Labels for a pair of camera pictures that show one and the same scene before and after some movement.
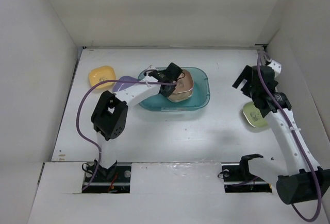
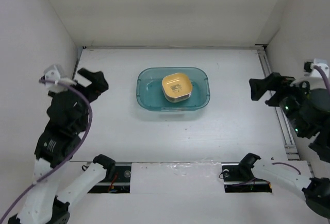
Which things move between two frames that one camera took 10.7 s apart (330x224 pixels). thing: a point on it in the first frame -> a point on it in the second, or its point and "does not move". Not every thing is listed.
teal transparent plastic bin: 199,97 does not move
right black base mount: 236,180 does not move
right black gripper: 247,74 -> 275,81
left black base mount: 116,179 does not move
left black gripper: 167,93 -> 99,83
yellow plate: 99,74 -> 177,87
